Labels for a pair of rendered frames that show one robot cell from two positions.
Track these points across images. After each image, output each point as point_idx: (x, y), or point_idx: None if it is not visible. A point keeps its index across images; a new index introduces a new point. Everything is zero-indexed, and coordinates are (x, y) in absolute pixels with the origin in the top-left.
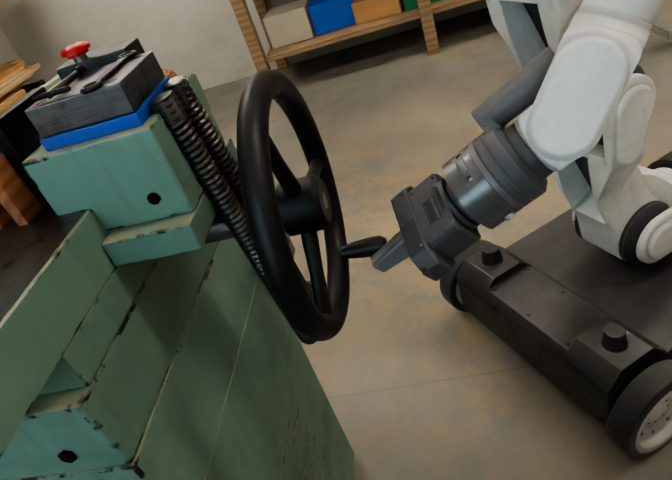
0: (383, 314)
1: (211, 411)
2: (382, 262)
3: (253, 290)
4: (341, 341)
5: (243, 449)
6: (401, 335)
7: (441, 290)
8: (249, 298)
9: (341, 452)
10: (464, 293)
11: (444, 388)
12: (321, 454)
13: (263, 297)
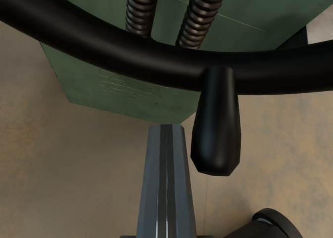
0: (261, 163)
1: None
2: (146, 147)
3: (248, 24)
4: (247, 134)
5: (95, 10)
6: (243, 171)
7: (268, 208)
8: (236, 17)
9: (169, 118)
10: (261, 225)
11: (201, 187)
12: (156, 101)
13: (244, 41)
